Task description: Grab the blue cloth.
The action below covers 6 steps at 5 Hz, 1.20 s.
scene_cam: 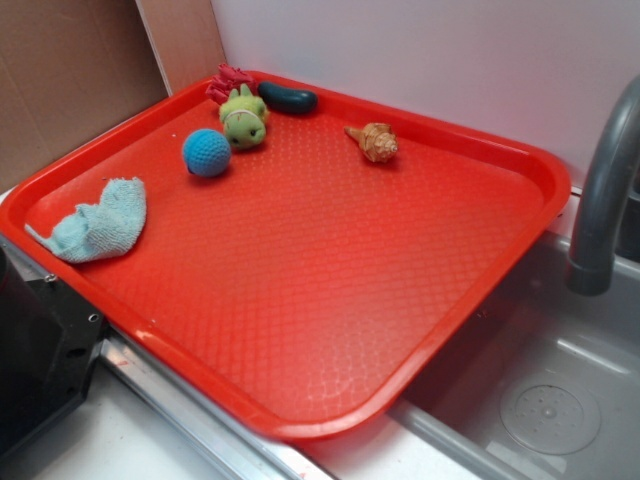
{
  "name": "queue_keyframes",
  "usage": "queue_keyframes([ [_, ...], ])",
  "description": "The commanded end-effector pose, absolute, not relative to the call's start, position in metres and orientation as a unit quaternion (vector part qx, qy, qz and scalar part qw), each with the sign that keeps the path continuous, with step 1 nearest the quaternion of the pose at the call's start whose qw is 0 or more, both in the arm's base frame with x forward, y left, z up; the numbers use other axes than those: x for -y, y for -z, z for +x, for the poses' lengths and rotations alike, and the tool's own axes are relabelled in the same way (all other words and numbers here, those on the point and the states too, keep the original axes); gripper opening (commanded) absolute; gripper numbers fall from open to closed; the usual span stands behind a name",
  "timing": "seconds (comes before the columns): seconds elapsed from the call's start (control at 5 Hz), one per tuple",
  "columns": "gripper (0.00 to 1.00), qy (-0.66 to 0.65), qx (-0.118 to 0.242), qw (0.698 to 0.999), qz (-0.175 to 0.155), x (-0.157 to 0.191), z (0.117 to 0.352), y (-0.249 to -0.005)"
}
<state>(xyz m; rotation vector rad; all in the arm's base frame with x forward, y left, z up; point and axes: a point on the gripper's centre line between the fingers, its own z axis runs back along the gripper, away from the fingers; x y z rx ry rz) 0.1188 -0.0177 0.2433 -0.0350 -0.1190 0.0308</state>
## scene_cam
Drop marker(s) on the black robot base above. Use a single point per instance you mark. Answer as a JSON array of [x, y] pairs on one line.
[[50, 339]]

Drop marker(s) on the light blue cloth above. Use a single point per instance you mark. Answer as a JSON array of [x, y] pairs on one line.
[[110, 228]]

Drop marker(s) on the red plastic tray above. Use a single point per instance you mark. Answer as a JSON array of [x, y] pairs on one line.
[[304, 288]]

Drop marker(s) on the brown seashell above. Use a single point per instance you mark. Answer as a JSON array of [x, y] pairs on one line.
[[377, 141]]

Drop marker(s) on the blue knitted ball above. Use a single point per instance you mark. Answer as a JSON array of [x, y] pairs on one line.
[[206, 153]]

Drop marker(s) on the dark green toy cucumber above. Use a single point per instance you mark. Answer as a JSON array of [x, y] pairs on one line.
[[287, 99]]

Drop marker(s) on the green plush toy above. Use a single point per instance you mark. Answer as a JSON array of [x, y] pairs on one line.
[[244, 118]]

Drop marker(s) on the red fabric toy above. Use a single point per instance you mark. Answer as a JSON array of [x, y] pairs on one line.
[[225, 80]]

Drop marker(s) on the grey plastic sink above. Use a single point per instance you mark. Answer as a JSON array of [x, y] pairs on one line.
[[540, 383]]

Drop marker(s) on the grey faucet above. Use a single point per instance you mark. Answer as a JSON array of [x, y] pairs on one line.
[[607, 219]]

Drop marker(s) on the brown cardboard panel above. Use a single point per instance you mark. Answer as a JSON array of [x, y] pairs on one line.
[[71, 70]]

